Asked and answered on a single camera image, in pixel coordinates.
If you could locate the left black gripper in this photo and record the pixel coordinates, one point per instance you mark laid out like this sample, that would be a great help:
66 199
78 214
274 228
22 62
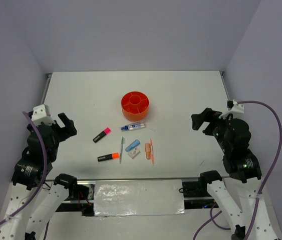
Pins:
69 127

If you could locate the silver foil tape panel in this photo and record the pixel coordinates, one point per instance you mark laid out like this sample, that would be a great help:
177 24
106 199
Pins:
138 198

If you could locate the orange thin highlighter pen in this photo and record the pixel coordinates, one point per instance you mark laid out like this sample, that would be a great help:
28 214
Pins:
152 153

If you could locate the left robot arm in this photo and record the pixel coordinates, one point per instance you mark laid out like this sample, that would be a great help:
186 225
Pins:
24 221

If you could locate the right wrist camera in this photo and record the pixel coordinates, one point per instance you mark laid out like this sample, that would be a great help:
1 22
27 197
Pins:
235 110

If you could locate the clear bottle blue cap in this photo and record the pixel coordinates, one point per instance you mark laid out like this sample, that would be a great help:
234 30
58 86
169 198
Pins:
133 126

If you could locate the pink black highlighter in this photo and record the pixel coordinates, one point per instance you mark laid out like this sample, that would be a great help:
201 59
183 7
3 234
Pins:
101 135

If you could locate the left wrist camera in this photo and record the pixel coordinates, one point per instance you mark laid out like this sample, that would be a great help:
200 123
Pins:
41 115

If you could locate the orange round compartment organizer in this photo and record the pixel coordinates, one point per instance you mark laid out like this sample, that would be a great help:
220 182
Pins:
135 106

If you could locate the orange black highlighter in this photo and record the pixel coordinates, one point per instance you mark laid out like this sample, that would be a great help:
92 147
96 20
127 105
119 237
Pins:
108 157

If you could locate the green thin highlighter pen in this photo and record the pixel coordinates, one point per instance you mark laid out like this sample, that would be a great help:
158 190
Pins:
121 149

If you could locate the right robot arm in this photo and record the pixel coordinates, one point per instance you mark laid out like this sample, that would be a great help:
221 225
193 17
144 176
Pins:
249 220

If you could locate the orange translucent eraser case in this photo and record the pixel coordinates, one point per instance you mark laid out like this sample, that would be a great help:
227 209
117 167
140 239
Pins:
148 151

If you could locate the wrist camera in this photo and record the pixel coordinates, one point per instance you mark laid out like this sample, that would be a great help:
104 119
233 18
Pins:
41 115
235 110

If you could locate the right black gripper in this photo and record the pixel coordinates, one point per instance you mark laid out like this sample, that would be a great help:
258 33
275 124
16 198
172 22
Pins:
207 114

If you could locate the blue translucent eraser case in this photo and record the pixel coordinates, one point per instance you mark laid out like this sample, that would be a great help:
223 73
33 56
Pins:
133 145

